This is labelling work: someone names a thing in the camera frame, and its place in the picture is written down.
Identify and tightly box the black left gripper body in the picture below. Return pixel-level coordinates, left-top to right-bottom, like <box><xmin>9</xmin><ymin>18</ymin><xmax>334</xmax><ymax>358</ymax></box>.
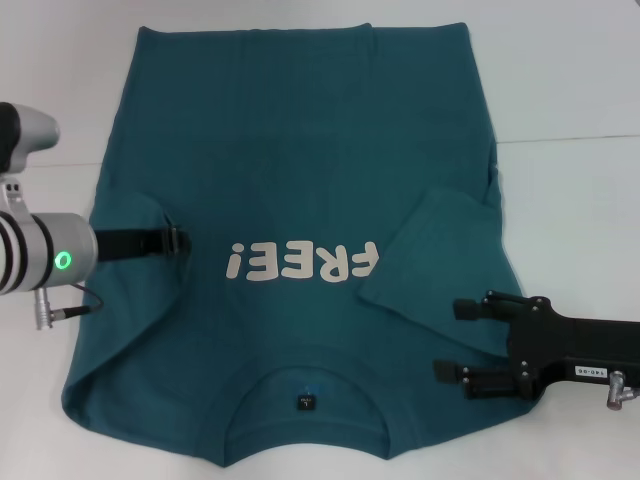
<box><xmin>94</xmin><ymin>226</ymin><xmax>172</xmax><ymax>265</ymax></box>

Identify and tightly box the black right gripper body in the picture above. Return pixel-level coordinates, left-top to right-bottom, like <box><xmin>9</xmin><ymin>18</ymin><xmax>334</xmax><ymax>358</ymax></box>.
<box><xmin>506</xmin><ymin>296</ymin><xmax>640</xmax><ymax>401</ymax></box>

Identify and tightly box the teal t-shirt with FREE print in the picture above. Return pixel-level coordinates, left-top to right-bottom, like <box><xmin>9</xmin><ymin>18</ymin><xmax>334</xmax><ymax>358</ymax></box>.
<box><xmin>59</xmin><ymin>20</ymin><xmax>546</xmax><ymax>455</ymax></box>

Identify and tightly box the left arm connector cable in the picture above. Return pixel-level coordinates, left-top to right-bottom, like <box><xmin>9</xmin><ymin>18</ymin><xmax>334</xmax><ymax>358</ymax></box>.
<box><xmin>32</xmin><ymin>282</ymin><xmax>105</xmax><ymax>332</ymax></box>

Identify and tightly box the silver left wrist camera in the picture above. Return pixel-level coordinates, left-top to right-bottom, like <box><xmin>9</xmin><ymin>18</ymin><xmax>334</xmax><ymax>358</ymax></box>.
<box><xmin>0</xmin><ymin>102</ymin><xmax>61</xmax><ymax>221</ymax></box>

